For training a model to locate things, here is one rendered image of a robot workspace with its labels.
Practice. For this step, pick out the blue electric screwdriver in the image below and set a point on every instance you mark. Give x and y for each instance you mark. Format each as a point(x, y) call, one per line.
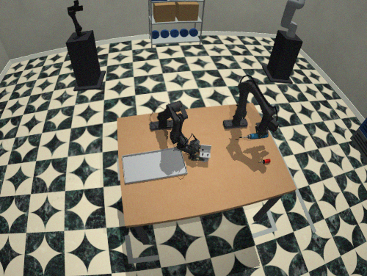
point(255, 136)

